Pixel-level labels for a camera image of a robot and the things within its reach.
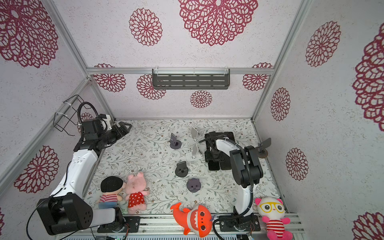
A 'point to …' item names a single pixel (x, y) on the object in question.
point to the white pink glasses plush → (273, 210)
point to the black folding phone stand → (195, 155)
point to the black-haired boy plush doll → (111, 187)
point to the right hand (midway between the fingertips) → (213, 158)
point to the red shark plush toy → (198, 220)
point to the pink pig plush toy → (135, 188)
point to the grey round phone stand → (174, 144)
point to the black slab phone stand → (181, 170)
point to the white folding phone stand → (194, 132)
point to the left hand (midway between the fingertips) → (126, 131)
